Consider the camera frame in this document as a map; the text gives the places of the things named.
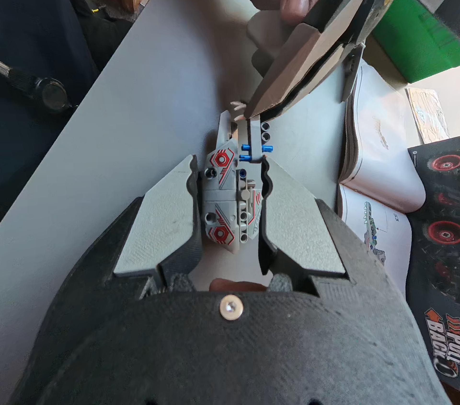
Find black knobbed handle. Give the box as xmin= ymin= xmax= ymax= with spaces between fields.
xmin=0 ymin=60 xmax=70 ymax=112

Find lego instruction booklet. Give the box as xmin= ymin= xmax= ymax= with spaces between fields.
xmin=338 ymin=60 xmax=426 ymax=287

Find person's right hand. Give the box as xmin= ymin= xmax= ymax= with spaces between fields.
xmin=209 ymin=277 xmax=268 ymax=293

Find grey lego beam blue pins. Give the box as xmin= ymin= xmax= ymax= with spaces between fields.
xmin=239 ymin=116 xmax=274 ymax=165

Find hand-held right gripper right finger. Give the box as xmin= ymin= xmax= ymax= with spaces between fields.
xmin=258 ymin=155 xmax=348 ymax=280

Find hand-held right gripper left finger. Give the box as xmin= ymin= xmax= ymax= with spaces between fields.
xmin=112 ymin=154 xmax=203 ymax=289

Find green plastic bin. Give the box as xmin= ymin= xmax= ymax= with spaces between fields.
xmin=372 ymin=0 xmax=460 ymax=84

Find silver foil bag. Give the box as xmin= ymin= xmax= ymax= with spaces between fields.
xmin=406 ymin=87 xmax=450 ymax=145

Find grey lego model red stickers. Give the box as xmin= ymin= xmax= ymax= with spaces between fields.
xmin=203 ymin=110 xmax=265 ymax=256

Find person's dark clothing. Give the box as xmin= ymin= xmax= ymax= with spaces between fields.
xmin=0 ymin=0 xmax=133 ymax=219

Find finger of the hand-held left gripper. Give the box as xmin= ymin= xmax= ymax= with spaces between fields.
xmin=264 ymin=46 xmax=356 ymax=120
xmin=245 ymin=0 xmax=372 ymax=120

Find dark lego set box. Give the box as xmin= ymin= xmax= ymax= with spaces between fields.
xmin=408 ymin=137 xmax=460 ymax=391

